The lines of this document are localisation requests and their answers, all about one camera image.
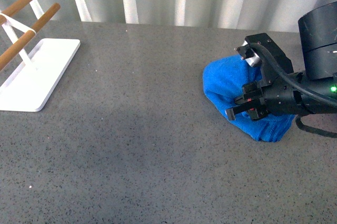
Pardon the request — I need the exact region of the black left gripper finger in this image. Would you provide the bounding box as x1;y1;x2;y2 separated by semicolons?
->
226;101;253;120

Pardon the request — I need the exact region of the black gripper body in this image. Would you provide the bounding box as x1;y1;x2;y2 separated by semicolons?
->
243;73;336;120

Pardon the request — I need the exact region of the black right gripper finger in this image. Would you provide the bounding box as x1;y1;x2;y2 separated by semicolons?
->
234;95;250;105

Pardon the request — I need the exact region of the blue microfiber cloth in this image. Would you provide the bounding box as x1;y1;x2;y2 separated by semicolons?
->
203;55;294;142

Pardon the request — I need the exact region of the white towel rack stand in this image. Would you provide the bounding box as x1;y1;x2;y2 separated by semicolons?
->
1;0;81;112

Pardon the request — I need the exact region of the wooden rack bar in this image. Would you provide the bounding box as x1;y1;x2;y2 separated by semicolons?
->
1;3;61;70
1;0;33;25

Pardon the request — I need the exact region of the black cable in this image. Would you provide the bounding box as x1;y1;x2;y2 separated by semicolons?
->
250;42;337;139

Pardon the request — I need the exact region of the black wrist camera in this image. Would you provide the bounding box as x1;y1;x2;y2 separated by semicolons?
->
234;33;294;87

